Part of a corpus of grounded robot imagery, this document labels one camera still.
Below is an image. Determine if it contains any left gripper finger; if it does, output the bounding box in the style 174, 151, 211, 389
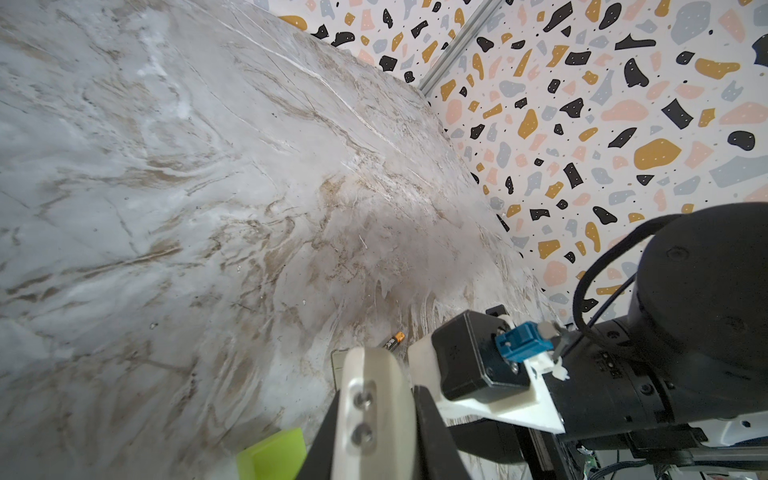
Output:
331, 347, 420, 479

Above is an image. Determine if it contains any AAA battery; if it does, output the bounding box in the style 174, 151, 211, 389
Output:
382, 332, 406, 351

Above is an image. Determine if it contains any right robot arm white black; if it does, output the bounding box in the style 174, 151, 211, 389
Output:
548, 203, 767, 476

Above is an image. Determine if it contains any green cube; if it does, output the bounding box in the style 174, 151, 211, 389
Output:
236, 428, 307, 480

